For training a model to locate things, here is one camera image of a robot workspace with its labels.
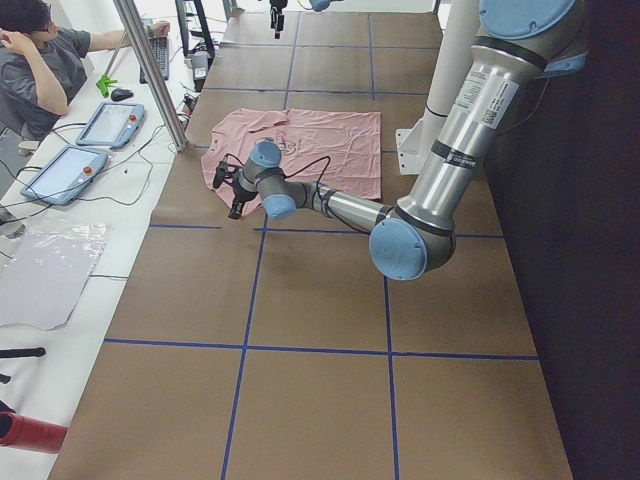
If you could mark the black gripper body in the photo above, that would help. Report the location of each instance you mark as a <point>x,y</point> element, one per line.
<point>243,190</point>
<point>275,11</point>

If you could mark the pink printed t-shirt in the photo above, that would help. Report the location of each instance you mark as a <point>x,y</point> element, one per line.
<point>343,148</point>

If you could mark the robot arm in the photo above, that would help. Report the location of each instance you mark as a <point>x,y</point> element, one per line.
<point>314,5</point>
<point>490,50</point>

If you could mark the black keyboard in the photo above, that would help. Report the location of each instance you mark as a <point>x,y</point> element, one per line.
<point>159,49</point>

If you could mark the blue teach pendant far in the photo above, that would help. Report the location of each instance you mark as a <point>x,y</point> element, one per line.
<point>112,125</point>

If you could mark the blue teach pendant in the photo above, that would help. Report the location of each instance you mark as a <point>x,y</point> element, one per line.
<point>66,175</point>
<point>112,125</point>

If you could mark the black computer mouse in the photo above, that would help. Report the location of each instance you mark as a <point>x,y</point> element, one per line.
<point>121,94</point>

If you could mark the blue teach pendant near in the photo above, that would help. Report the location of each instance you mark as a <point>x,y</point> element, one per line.
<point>66,175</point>

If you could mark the clear plastic bag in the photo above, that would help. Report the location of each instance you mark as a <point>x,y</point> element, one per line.
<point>42,282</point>

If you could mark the seated person grey shirt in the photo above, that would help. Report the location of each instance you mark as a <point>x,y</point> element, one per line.
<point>41,63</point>

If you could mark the red cylinder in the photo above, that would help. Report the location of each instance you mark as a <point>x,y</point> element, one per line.
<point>26,433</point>

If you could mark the aluminium frame post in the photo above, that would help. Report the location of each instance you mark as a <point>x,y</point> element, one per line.
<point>134,28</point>

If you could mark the green handled tool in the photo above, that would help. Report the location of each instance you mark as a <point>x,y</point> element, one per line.
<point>105,81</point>

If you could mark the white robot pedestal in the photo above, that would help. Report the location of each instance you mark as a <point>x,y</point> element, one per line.
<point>453,63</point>

